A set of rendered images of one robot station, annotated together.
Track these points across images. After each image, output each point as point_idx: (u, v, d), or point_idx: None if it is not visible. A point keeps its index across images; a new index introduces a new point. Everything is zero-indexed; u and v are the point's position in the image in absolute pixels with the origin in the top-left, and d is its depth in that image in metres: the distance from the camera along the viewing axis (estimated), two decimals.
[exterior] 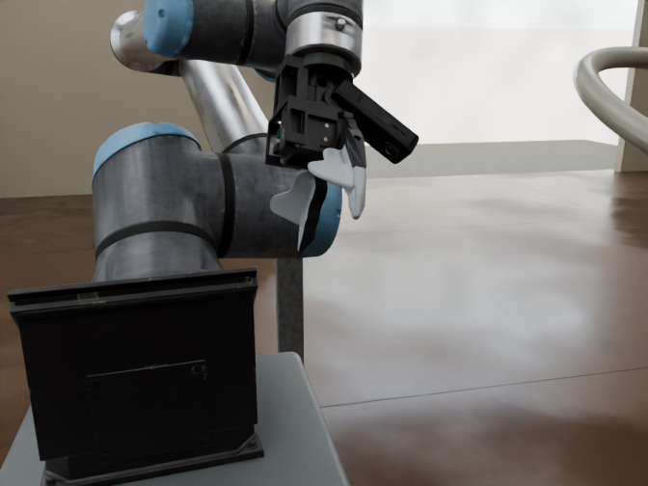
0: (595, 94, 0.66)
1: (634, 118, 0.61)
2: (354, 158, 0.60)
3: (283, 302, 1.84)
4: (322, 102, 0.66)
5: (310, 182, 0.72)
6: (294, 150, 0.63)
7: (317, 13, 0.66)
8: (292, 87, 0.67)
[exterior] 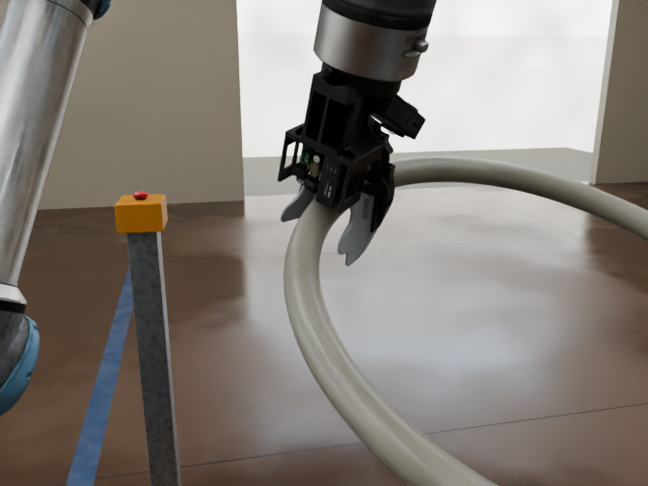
0: (287, 264, 0.49)
1: (305, 318, 0.44)
2: (375, 221, 0.59)
3: (146, 365, 1.71)
4: (362, 124, 0.53)
5: None
6: (334, 201, 0.55)
7: (401, 34, 0.45)
8: (335, 111, 0.50)
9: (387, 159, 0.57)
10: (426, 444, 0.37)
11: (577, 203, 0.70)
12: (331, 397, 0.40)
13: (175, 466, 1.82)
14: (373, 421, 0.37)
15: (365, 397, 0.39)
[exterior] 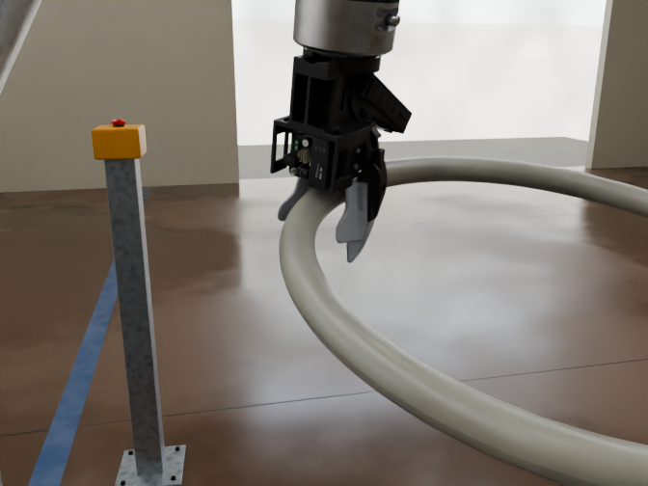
0: (283, 238, 0.49)
1: (299, 276, 0.43)
2: (371, 209, 0.59)
3: (124, 299, 1.70)
4: (347, 108, 0.55)
5: None
6: (326, 185, 0.55)
7: (371, 6, 0.48)
8: (318, 92, 0.52)
9: (376, 146, 0.58)
10: (429, 368, 0.35)
11: (576, 191, 0.69)
12: (329, 341, 0.38)
13: (155, 404, 1.80)
14: (372, 354, 0.36)
15: (363, 334, 0.37)
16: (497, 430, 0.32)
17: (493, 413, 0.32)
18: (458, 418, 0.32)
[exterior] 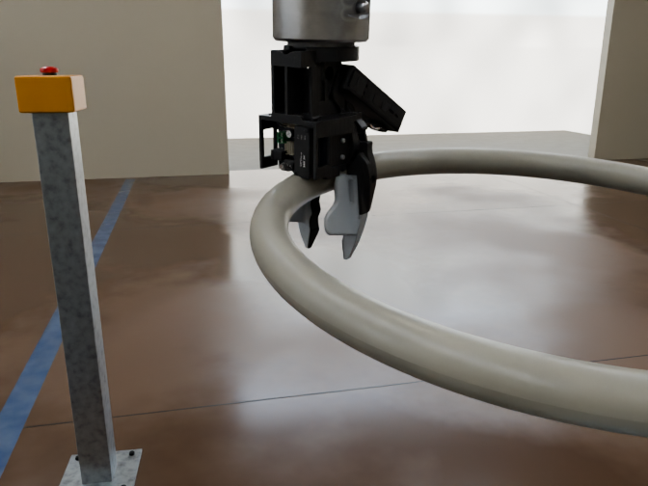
0: (256, 204, 0.49)
1: (259, 229, 0.43)
2: (363, 202, 0.60)
3: (61, 280, 1.45)
4: (330, 99, 0.56)
5: (293, 172, 0.64)
6: (312, 175, 0.56)
7: None
8: (297, 83, 0.54)
9: (364, 138, 0.59)
10: (362, 294, 0.33)
11: (591, 177, 0.66)
12: (274, 281, 0.38)
13: (101, 402, 1.56)
14: (309, 284, 0.35)
15: (304, 268, 0.36)
16: (419, 345, 0.30)
17: (418, 329, 0.30)
18: (383, 337, 0.31)
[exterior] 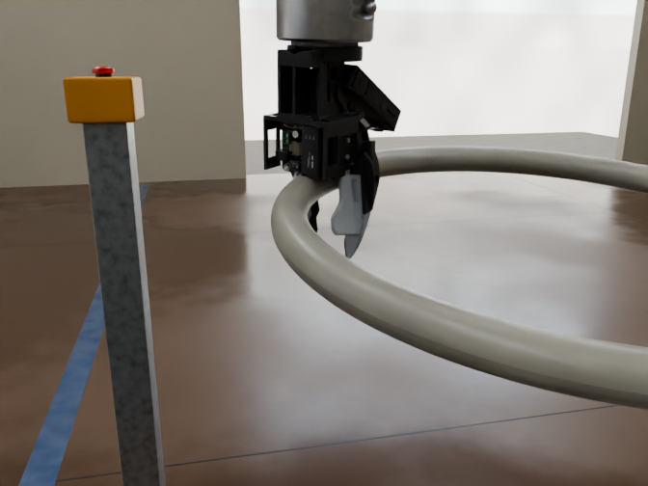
0: (274, 206, 0.49)
1: (288, 230, 0.43)
2: (365, 202, 0.60)
3: (113, 323, 1.21)
4: (334, 99, 0.56)
5: (291, 172, 0.64)
6: (319, 175, 0.56)
7: None
8: (304, 83, 0.54)
9: (366, 137, 0.59)
10: (418, 292, 0.34)
11: (576, 173, 0.69)
12: (316, 282, 0.37)
13: (156, 464, 1.32)
14: (360, 284, 0.35)
15: (350, 268, 0.36)
16: (489, 340, 0.30)
17: (484, 324, 0.31)
18: (448, 334, 0.31)
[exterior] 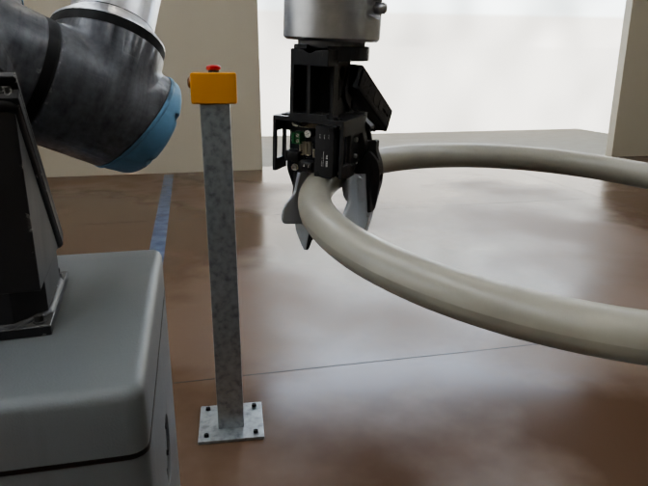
0: (305, 206, 0.48)
1: (338, 229, 0.43)
2: (370, 200, 0.60)
3: (214, 248, 1.70)
4: (341, 99, 0.57)
5: (289, 173, 0.63)
6: (331, 175, 0.56)
7: None
8: (316, 82, 0.54)
9: (369, 137, 0.60)
10: (501, 282, 0.35)
11: (549, 166, 0.73)
12: (388, 278, 0.38)
13: (239, 356, 1.80)
14: (441, 278, 0.36)
15: (424, 262, 0.37)
16: (585, 321, 0.32)
17: (578, 307, 0.32)
18: (544, 318, 0.33)
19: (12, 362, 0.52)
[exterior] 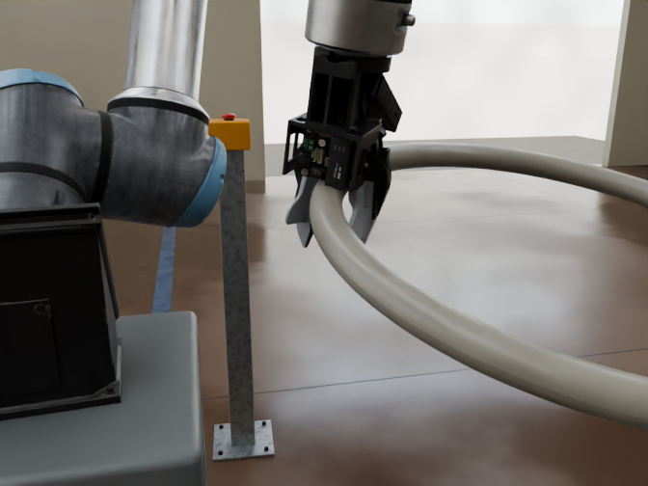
0: (320, 226, 0.48)
1: (360, 261, 0.43)
2: (376, 207, 0.60)
3: (229, 281, 1.83)
4: (358, 107, 0.55)
5: (295, 170, 0.62)
6: (341, 185, 0.55)
7: (393, 6, 0.49)
8: (336, 92, 0.52)
9: (381, 144, 0.59)
10: (525, 339, 0.36)
11: (546, 173, 0.74)
12: (412, 323, 0.39)
13: (252, 379, 1.94)
14: (467, 331, 0.37)
15: (450, 312, 0.38)
16: (606, 391, 0.34)
17: (599, 375, 0.34)
18: (566, 384, 0.34)
19: (94, 429, 0.65)
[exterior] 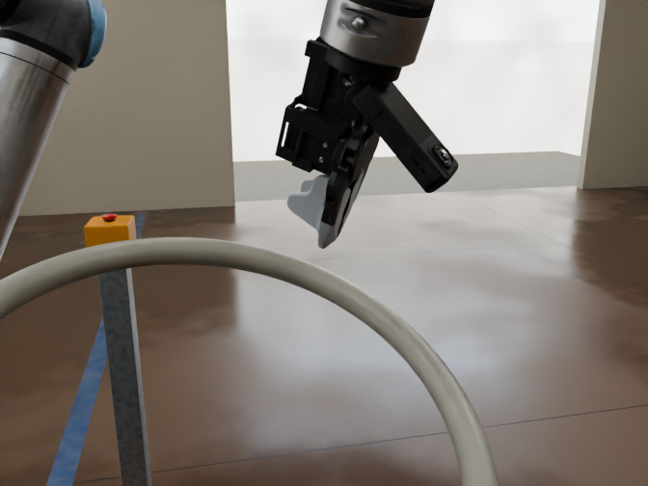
0: None
1: None
2: (326, 212, 0.59)
3: (116, 377, 1.81)
4: (342, 105, 0.55)
5: None
6: (295, 157, 0.59)
7: None
8: (320, 72, 0.56)
9: (354, 160, 0.55)
10: None
11: (291, 281, 0.67)
12: None
13: (145, 472, 1.91)
14: None
15: None
16: None
17: None
18: None
19: None
